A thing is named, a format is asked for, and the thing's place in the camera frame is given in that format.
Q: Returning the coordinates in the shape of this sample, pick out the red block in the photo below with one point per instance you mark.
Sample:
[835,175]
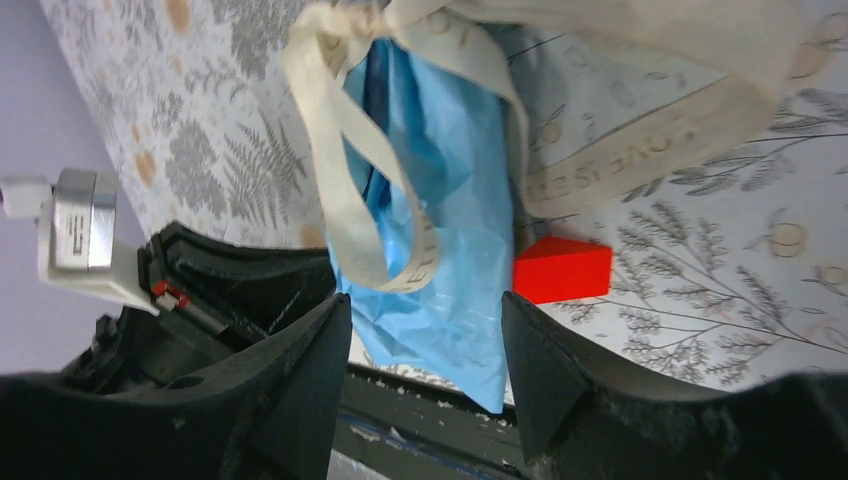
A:
[556,269]

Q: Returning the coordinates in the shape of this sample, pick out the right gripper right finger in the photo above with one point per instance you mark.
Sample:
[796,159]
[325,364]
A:
[584,412]

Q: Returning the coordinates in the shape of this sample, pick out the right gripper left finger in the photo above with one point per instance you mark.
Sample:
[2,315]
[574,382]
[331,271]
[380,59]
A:
[268,412]

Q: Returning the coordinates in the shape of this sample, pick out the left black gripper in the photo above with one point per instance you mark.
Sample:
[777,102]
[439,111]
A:
[212,300]

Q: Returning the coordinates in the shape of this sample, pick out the flower bouquet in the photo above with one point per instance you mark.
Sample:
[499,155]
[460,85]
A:
[448,134]

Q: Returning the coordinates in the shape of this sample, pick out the cream printed ribbon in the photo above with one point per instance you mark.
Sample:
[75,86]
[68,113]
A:
[753,43]

